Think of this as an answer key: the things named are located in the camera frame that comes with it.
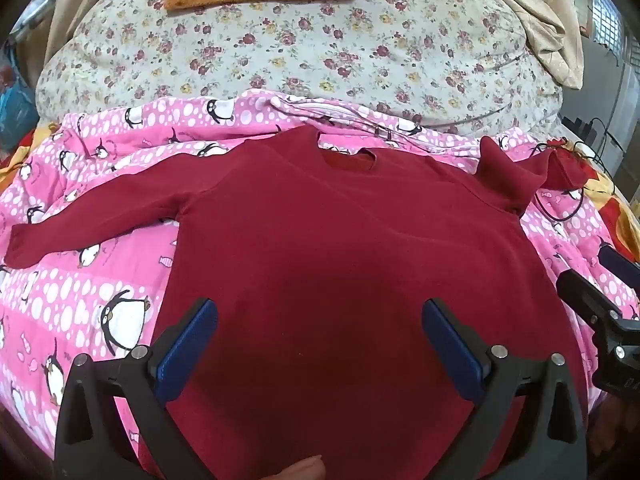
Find dark red long-sleeve top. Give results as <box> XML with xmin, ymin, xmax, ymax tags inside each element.
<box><xmin>6</xmin><ymin>126</ymin><xmax>585</xmax><ymax>479</ymax></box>

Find person's right hand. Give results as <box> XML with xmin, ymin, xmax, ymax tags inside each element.
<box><xmin>588</xmin><ymin>393</ymin><xmax>639</xmax><ymax>456</ymax></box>

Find person's left hand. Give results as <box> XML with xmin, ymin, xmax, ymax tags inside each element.
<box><xmin>264</xmin><ymin>455</ymin><xmax>326</xmax><ymax>480</ymax></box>

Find red yellow blanket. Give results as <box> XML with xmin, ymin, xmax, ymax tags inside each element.
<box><xmin>542</xmin><ymin>138</ymin><xmax>639</xmax><ymax>261</ymax></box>

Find black power adapter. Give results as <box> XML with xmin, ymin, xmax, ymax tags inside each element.
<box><xmin>562</xmin><ymin>116</ymin><xmax>593</xmax><ymax>139</ymax></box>

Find pink penguin blanket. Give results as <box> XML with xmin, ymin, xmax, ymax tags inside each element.
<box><xmin>1</xmin><ymin>90</ymin><xmax>639</xmax><ymax>454</ymax></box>

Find floral cream quilt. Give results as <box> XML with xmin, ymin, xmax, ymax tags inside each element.
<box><xmin>36</xmin><ymin>0</ymin><xmax>562</xmax><ymax>136</ymax></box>

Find blue plastic bag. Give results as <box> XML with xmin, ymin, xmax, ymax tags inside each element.
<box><xmin>0</xmin><ymin>78</ymin><xmax>39</xmax><ymax>152</ymax></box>

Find black cable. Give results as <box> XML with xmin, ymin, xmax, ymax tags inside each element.
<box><xmin>529</xmin><ymin>116</ymin><xmax>626</xmax><ymax>224</ymax></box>

